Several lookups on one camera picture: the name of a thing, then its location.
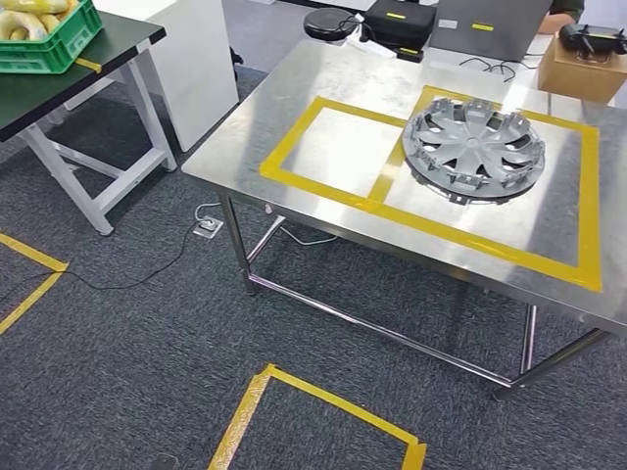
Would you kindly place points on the grey plastic wheel hubcap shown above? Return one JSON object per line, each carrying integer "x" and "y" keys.
{"x": 470, "y": 152}

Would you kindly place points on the steel workbench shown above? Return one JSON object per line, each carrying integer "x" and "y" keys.
{"x": 294, "y": 71}

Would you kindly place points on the yellow foam part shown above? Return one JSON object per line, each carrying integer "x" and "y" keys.
{"x": 34, "y": 23}
{"x": 34, "y": 5}
{"x": 53, "y": 23}

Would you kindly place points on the grey floor socket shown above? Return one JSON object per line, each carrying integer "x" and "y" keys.
{"x": 208, "y": 227}

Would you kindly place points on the yellow floor tape square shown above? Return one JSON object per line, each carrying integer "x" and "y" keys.
{"x": 343, "y": 405}
{"x": 34, "y": 256}

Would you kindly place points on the white power strip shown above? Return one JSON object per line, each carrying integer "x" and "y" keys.
{"x": 372, "y": 46}

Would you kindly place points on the black round stool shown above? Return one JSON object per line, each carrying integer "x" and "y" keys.
{"x": 323, "y": 24}

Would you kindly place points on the small black adapter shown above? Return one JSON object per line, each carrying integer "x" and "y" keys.
{"x": 409, "y": 55}

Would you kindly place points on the white cabinet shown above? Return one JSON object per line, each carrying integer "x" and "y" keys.
{"x": 196, "y": 65}

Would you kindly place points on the black carry case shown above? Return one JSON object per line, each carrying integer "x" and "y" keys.
{"x": 396, "y": 29}

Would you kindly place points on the grey laptop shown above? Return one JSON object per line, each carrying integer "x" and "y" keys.
{"x": 509, "y": 39}

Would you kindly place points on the yellow tape strip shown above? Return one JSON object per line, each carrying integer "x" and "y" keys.
{"x": 88, "y": 65}

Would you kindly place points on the black top white table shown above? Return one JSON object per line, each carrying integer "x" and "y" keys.
{"x": 73, "y": 84}

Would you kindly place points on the green plastic crate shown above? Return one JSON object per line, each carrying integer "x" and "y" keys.
{"x": 59, "y": 55}

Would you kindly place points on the brown cardboard box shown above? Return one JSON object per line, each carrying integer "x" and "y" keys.
{"x": 578, "y": 78}

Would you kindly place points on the person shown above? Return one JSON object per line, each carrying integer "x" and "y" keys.
{"x": 558, "y": 19}

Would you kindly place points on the black handheld device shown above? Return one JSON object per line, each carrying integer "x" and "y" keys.
{"x": 588, "y": 39}

